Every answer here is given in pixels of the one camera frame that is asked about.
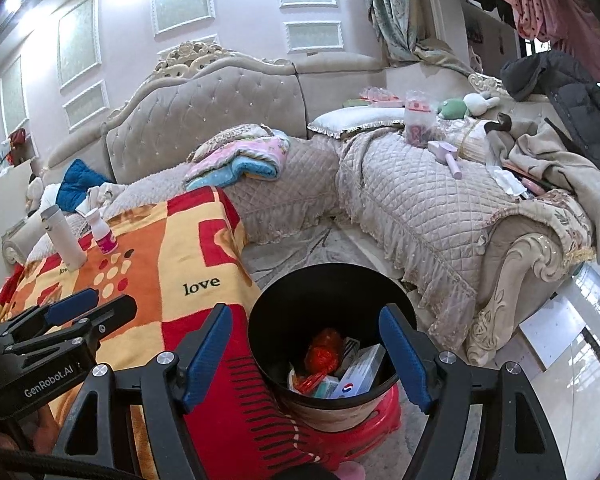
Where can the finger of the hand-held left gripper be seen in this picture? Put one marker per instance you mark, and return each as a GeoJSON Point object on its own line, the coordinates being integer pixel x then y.
{"type": "Point", "coordinates": [110, 315]}
{"type": "Point", "coordinates": [70, 305]}

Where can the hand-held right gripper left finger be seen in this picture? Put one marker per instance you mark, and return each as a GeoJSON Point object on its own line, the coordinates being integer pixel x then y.
{"type": "Point", "coordinates": [207, 355]}

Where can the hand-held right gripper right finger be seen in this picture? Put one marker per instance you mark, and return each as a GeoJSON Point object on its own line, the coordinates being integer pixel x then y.
{"type": "Point", "coordinates": [405, 355]}

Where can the large white box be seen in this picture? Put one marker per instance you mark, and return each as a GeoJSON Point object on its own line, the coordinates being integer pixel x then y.
{"type": "Point", "coordinates": [360, 372]}

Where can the small white box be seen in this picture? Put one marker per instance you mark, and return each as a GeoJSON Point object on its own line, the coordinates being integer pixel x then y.
{"type": "Point", "coordinates": [349, 349]}

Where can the red plastic bag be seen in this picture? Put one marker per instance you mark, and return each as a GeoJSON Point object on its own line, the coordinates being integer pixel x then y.
{"type": "Point", "coordinates": [322, 352]}

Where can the black trash bin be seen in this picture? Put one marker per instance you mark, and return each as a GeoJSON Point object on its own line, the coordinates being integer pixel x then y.
{"type": "Point", "coordinates": [290, 310]}

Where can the white thermos bottle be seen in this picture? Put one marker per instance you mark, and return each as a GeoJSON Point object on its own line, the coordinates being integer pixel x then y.
{"type": "Point", "coordinates": [62, 240]}

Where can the orange red printed blanket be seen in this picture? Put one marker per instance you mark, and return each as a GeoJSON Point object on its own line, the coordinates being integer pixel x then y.
{"type": "Point", "coordinates": [145, 250]}

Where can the white pink medicine bottle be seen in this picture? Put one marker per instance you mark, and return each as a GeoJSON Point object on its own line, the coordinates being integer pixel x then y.
{"type": "Point", "coordinates": [100, 232]}

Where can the red plastic stool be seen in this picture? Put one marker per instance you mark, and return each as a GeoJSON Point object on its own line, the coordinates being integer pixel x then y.
{"type": "Point", "coordinates": [360, 430]}

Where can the white plush doll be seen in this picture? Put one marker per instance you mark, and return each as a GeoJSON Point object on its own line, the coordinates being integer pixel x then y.
{"type": "Point", "coordinates": [34, 195]}

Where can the white crumpled clothes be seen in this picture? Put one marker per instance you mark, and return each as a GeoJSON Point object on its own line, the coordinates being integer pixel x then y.
{"type": "Point", "coordinates": [107, 195]}

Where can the blue pillow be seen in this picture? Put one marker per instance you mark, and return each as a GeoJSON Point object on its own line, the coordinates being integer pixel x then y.
{"type": "Point", "coordinates": [82, 182]}

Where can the pink slipper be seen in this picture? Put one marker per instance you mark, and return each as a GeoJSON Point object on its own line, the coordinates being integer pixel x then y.
{"type": "Point", "coordinates": [352, 471]}

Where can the white counter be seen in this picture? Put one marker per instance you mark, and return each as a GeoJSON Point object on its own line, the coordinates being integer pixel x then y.
{"type": "Point", "coordinates": [0, 195]}

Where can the quilted beige sofa cover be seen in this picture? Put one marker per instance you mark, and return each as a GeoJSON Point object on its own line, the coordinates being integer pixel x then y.
{"type": "Point", "coordinates": [290, 185]}
{"type": "Point", "coordinates": [420, 205]}

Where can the red items on counter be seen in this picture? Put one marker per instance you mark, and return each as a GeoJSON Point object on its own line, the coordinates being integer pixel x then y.
{"type": "Point", "coordinates": [16, 145]}

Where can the folded pink blue blanket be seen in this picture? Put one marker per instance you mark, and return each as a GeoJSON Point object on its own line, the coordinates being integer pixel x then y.
{"type": "Point", "coordinates": [245, 160]}

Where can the white paper packet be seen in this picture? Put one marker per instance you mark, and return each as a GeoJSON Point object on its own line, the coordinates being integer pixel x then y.
{"type": "Point", "coordinates": [507, 182]}

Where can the cream ribbed cushion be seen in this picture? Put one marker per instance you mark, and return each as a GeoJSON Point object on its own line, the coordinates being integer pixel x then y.
{"type": "Point", "coordinates": [475, 142]}

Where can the beige tufted sofa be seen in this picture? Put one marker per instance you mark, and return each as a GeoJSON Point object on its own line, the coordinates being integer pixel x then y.
{"type": "Point", "coordinates": [205, 110]}

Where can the clear bag of red snacks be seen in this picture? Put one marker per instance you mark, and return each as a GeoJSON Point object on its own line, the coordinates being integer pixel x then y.
{"type": "Point", "coordinates": [420, 120]}

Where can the beige crumpled clothes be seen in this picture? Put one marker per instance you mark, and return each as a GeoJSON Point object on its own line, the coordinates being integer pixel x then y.
{"type": "Point", "coordinates": [555, 170]}

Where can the white frilled pillow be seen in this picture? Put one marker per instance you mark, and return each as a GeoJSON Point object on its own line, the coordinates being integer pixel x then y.
{"type": "Point", "coordinates": [355, 120]}

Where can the green plush toy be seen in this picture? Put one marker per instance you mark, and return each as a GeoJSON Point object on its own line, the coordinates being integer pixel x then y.
{"type": "Point", "coordinates": [452, 109]}

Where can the pink packages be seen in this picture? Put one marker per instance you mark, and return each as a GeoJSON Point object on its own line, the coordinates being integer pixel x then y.
{"type": "Point", "coordinates": [380, 97]}

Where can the white plush rabbit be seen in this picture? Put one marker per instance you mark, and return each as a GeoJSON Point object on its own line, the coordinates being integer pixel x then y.
{"type": "Point", "coordinates": [480, 102]}

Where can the dark puffer jacket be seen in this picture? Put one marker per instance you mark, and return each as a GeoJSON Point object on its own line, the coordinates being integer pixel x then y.
{"type": "Point", "coordinates": [580, 110]}

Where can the pale green curtain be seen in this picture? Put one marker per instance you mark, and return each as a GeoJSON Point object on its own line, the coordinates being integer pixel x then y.
{"type": "Point", "coordinates": [405, 5]}

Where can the pink dotted hanging garment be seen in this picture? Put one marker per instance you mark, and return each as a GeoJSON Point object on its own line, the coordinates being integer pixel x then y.
{"type": "Point", "coordinates": [555, 0]}

